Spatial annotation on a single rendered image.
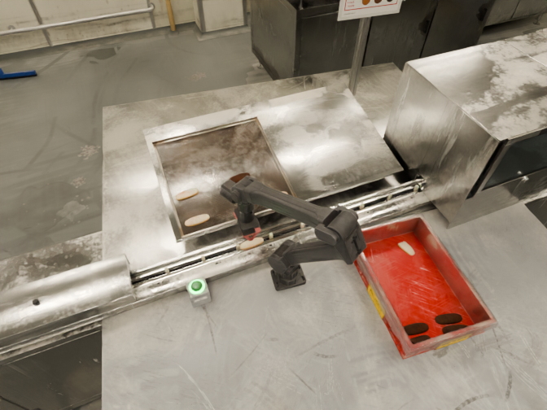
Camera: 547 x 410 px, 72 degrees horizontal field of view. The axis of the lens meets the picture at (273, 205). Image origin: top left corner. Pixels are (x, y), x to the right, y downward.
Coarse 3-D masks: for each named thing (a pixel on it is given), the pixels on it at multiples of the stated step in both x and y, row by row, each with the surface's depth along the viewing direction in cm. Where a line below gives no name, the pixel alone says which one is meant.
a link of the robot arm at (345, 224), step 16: (336, 224) 99; (352, 224) 100; (288, 240) 136; (352, 240) 102; (272, 256) 131; (288, 256) 127; (304, 256) 120; (320, 256) 114; (336, 256) 107; (352, 256) 102
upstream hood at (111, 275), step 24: (96, 264) 136; (120, 264) 136; (24, 288) 130; (48, 288) 130; (72, 288) 130; (96, 288) 130; (120, 288) 130; (0, 312) 124; (24, 312) 124; (48, 312) 124; (72, 312) 124; (96, 312) 129; (0, 336) 119; (24, 336) 123
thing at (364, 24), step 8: (360, 24) 191; (368, 24) 189; (360, 32) 192; (360, 40) 194; (360, 48) 198; (360, 56) 202; (352, 64) 207; (360, 64) 205; (352, 72) 210; (352, 80) 212; (352, 88) 216
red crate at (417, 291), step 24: (384, 240) 155; (408, 240) 155; (384, 264) 148; (408, 264) 148; (432, 264) 148; (384, 288) 141; (408, 288) 141; (432, 288) 141; (408, 312) 135; (432, 312) 135; (456, 312) 135; (432, 336) 130
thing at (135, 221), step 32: (384, 64) 243; (192, 96) 219; (224, 96) 219; (256, 96) 220; (384, 96) 220; (128, 128) 201; (384, 128) 202; (128, 160) 185; (128, 192) 171; (160, 192) 172; (352, 192) 172; (128, 224) 160; (160, 224) 160; (128, 256) 150; (160, 256) 150
